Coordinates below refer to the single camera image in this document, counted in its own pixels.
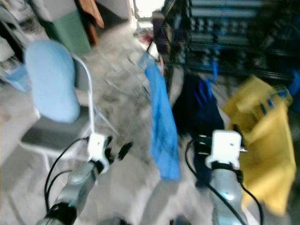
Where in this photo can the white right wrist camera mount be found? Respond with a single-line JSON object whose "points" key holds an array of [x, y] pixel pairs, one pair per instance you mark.
{"points": [[225, 145]]}

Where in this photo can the black metal drying rack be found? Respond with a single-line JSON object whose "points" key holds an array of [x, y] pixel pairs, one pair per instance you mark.
{"points": [[229, 28]]}

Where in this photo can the light blue cushion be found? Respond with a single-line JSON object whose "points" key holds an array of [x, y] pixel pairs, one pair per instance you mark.
{"points": [[51, 79]]}

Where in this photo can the white folding chair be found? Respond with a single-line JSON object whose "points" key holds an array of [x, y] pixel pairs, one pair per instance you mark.
{"points": [[51, 136]]}

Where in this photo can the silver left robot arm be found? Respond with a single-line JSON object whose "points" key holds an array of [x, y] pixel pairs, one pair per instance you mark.
{"points": [[75, 187]]}

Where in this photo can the bright blue shirt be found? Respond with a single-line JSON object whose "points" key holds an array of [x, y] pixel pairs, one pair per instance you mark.
{"points": [[161, 122]]}

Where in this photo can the brown wooden board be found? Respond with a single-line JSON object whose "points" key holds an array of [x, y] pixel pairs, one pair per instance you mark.
{"points": [[93, 14]]}

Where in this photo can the navy blue shirt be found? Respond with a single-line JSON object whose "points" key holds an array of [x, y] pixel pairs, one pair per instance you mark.
{"points": [[199, 117]]}

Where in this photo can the green cabinet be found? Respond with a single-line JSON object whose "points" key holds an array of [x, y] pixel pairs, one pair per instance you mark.
{"points": [[72, 30]]}

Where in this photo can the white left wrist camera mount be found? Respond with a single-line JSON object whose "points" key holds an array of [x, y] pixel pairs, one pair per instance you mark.
{"points": [[97, 145]]}

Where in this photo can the yellow garment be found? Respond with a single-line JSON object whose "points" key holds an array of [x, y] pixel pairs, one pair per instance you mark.
{"points": [[267, 140]]}

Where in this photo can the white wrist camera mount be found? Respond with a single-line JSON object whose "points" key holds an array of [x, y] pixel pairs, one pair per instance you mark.
{"points": [[97, 145], [225, 145]]}

